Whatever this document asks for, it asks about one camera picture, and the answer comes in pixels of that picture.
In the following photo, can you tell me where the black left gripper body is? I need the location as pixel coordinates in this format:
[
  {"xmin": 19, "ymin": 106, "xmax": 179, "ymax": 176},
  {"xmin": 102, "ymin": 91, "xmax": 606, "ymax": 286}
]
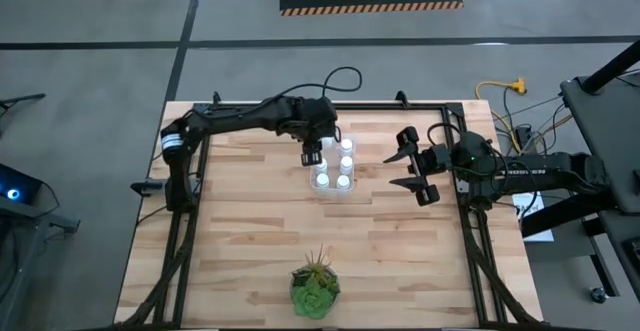
[{"xmin": 292, "ymin": 96, "xmax": 339, "ymax": 167}]

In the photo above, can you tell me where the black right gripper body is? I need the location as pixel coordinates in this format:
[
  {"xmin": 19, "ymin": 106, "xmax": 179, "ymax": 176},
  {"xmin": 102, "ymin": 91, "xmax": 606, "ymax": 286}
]
[{"xmin": 397, "ymin": 126, "xmax": 454, "ymax": 207}]

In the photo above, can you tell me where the clear plastic basket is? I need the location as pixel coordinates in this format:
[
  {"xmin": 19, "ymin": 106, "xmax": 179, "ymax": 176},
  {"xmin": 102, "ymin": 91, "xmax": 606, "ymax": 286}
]
[{"xmin": 308, "ymin": 135, "xmax": 357, "ymax": 196}]

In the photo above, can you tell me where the white paper sheet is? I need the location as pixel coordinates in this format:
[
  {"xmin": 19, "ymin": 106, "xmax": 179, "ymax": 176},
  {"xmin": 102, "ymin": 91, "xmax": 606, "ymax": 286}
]
[{"xmin": 512, "ymin": 193, "xmax": 556, "ymax": 244}]

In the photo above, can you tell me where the succulent in triangle-patterned pot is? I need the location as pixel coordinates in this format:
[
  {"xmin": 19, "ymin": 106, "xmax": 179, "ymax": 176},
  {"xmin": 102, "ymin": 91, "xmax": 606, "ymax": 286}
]
[{"xmin": 290, "ymin": 244, "xmax": 342, "ymax": 321}]

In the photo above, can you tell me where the black side table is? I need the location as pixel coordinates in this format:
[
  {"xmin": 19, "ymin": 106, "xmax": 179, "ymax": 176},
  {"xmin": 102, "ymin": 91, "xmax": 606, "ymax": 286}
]
[{"xmin": 519, "ymin": 39, "xmax": 640, "ymax": 331}]

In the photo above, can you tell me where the black tripod leg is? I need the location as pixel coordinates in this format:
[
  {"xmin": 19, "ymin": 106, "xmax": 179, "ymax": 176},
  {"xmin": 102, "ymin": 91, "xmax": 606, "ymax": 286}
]
[{"xmin": 0, "ymin": 93, "xmax": 47, "ymax": 112}]

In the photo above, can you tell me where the black device with blue light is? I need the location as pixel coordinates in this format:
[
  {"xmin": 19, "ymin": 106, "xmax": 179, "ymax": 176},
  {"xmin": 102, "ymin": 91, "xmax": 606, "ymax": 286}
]
[{"xmin": 0, "ymin": 163, "xmax": 44, "ymax": 207}]

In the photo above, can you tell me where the grey metal stand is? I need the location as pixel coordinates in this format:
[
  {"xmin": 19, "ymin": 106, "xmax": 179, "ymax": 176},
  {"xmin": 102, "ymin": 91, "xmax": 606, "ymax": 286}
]
[{"xmin": 0, "ymin": 195, "xmax": 81, "ymax": 331}]

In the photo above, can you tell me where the black aluminium frame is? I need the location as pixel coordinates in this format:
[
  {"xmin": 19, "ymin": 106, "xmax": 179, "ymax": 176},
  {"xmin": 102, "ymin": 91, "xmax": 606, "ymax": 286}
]
[{"xmin": 117, "ymin": 101, "xmax": 546, "ymax": 331}]

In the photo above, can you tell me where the yellow extension cord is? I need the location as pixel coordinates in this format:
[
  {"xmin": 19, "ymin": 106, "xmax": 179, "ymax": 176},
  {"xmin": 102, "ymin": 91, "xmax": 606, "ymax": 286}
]
[{"xmin": 474, "ymin": 77, "xmax": 528, "ymax": 135}]

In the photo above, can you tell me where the black side bracket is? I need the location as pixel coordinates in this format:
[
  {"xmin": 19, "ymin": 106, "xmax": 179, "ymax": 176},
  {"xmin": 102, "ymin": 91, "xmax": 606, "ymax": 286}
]
[{"xmin": 130, "ymin": 179, "xmax": 167, "ymax": 197}]

